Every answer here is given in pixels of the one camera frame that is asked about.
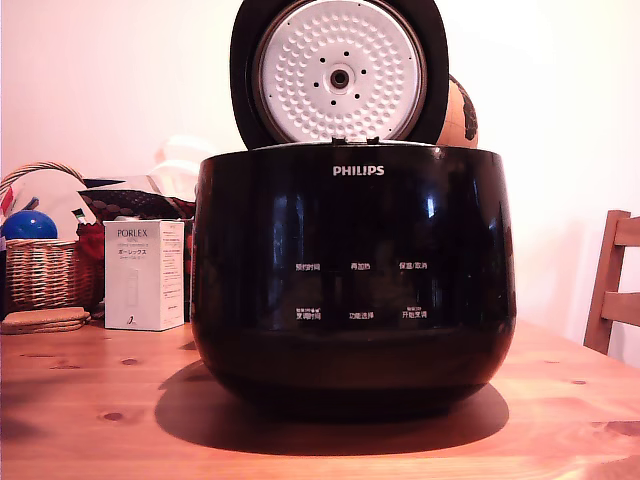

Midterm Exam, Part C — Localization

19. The wicker basket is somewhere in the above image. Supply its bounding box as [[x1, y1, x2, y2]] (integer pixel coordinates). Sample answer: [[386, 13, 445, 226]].
[[0, 160, 105, 315]]

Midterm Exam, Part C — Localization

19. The red knitted item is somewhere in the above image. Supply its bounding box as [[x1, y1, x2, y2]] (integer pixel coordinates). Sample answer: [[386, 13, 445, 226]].
[[74, 222, 106, 306]]

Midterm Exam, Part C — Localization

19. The white plastic bag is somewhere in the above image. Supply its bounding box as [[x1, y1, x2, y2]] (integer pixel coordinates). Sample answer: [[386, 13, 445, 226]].
[[147, 135, 214, 202]]

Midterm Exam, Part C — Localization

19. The black rice cooker lid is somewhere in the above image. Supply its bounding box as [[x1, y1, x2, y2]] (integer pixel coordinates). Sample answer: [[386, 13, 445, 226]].
[[229, 0, 450, 151]]

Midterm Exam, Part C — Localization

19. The cork coaster stack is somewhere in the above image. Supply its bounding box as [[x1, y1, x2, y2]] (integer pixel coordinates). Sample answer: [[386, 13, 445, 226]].
[[0, 306, 93, 336]]

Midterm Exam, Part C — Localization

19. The black Philips rice cooker base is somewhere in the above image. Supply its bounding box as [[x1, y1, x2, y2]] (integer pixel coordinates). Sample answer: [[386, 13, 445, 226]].
[[191, 145, 518, 422]]

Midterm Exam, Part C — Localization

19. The blue ball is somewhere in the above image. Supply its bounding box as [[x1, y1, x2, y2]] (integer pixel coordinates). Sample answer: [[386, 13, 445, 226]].
[[0, 209, 60, 242]]

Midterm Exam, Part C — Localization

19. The orange globe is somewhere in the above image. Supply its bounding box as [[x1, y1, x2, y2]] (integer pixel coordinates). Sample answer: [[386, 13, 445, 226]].
[[435, 74, 481, 149]]

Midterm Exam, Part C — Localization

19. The wooden chair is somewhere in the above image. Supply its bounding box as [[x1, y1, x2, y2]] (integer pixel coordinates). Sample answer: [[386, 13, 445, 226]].
[[583, 209, 640, 357]]

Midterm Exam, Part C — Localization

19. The dark patterned cloth bag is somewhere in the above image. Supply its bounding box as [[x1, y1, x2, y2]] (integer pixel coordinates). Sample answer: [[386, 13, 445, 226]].
[[78, 175, 197, 222]]

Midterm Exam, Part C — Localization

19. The white Porlex box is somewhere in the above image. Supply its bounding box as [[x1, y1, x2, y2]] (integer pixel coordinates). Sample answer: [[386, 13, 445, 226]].
[[103, 218, 187, 333]]

